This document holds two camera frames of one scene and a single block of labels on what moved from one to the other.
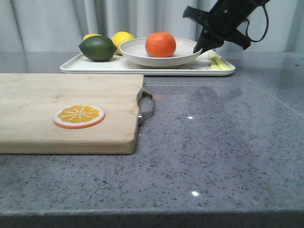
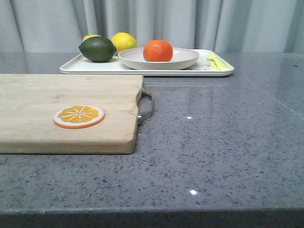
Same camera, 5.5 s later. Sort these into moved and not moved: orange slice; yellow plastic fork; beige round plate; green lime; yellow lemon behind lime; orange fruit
Moved: orange fruit; beige round plate
Not moved: orange slice; yellow plastic fork; green lime; yellow lemon behind lime
